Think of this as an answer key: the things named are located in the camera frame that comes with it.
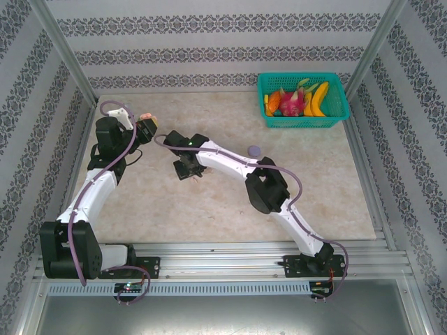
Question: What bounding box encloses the yellow toy fruit slice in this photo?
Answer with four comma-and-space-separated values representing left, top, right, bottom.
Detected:
263, 94, 277, 118

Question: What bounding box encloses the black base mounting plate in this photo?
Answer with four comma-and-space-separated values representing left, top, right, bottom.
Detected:
283, 254, 345, 279
97, 257, 161, 280

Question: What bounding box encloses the orange toy fruit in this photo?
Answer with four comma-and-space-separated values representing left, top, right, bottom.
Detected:
268, 90, 282, 113

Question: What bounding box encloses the pink toy dragon fruit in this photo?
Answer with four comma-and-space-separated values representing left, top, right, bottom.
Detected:
279, 87, 307, 118

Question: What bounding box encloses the yellow toy banana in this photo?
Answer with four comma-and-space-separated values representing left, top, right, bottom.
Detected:
302, 81, 331, 118

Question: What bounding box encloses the grey metal sheet panel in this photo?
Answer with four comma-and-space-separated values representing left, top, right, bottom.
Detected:
33, 295, 425, 335

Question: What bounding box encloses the teal plastic basket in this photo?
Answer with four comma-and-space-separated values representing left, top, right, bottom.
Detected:
257, 72, 351, 129

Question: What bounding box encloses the aluminium side rail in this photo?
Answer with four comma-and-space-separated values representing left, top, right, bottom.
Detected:
344, 100, 399, 252
47, 100, 101, 255

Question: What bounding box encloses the aluminium frame post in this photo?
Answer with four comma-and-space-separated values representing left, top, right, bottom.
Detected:
29, 0, 98, 107
344, 0, 409, 104

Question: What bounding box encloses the aluminium extrusion rail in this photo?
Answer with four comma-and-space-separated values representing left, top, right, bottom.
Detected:
33, 241, 415, 282

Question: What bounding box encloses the grey slotted cable duct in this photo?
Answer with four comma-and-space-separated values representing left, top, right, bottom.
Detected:
47, 282, 312, 297

